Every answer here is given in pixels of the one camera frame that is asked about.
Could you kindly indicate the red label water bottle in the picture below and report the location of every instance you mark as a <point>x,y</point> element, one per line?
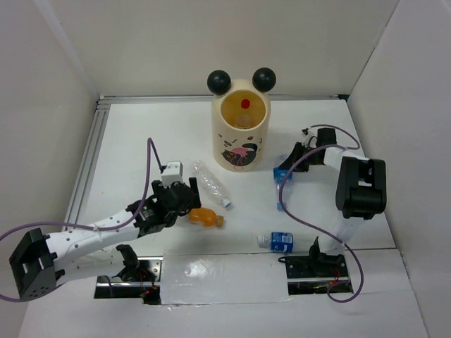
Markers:
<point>242,119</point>

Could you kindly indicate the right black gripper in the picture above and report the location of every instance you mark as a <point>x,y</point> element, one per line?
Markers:
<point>296,155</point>

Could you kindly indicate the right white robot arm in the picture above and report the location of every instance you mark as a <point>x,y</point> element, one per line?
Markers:
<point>361,189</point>

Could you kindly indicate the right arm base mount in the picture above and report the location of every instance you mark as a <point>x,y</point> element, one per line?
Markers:
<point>316,273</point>

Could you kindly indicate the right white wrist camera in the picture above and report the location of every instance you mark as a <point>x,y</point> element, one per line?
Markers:
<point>310,138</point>

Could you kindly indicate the orange juice bottle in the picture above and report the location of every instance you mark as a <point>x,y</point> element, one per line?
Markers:
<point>205,217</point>

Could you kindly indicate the cream bin with black ears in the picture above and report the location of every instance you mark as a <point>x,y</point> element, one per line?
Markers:
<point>239,150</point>

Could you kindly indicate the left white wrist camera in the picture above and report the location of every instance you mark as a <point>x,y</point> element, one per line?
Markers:
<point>173,172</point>

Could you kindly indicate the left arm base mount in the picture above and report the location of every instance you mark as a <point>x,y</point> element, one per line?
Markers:
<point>145,285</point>

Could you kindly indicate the blue label white cap bottle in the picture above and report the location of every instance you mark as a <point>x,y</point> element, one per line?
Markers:
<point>279,242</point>

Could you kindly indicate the silver foil tape sheet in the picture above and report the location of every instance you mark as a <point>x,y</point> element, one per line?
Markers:
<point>223,279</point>

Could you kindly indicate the clear unlabeled plastic bottle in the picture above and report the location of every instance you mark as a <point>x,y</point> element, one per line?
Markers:
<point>212,186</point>

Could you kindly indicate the aluminium frame rail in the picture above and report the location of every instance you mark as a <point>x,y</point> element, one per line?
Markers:
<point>114,164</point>

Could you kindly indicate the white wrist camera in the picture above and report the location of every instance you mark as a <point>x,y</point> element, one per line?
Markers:
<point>310,138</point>
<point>173,172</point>

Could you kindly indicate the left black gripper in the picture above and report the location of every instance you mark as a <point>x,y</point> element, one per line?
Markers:
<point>195,203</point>

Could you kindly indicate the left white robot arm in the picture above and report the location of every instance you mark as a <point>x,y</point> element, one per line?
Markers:
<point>42,262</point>

